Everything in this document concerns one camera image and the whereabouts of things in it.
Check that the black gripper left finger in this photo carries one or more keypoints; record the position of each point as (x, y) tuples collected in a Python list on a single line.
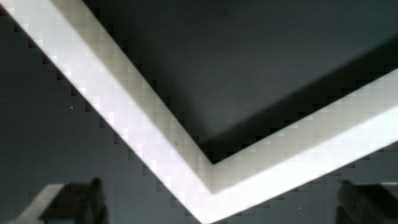
[(68, 204)]

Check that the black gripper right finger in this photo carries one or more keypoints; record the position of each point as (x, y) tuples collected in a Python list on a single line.
[(369, 203)]

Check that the white drawer cabinet box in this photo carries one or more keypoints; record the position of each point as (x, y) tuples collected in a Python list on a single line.
[(219, 188)]

